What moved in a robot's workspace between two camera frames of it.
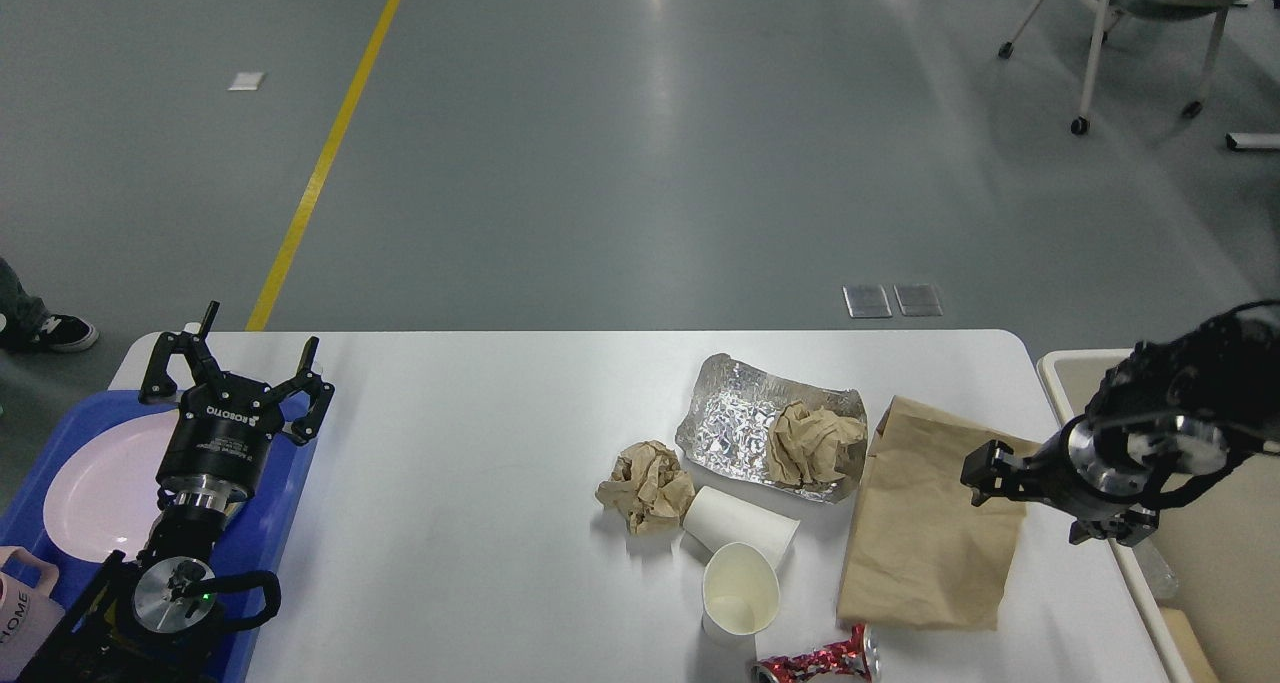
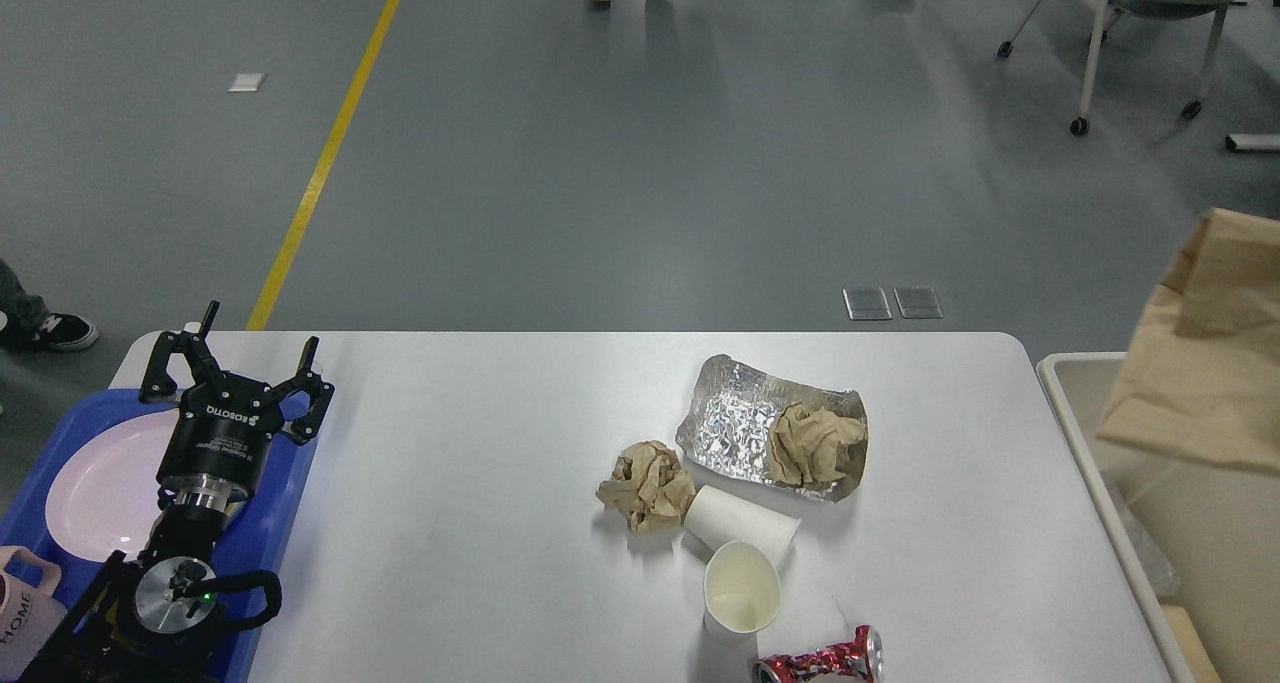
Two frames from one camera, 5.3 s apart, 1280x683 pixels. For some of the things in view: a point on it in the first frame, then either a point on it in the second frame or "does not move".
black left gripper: [217, 444] does not move
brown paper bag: [920, 553] to [1203, 380]
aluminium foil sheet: [723, 432] does not move
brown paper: [813, 446] does not move
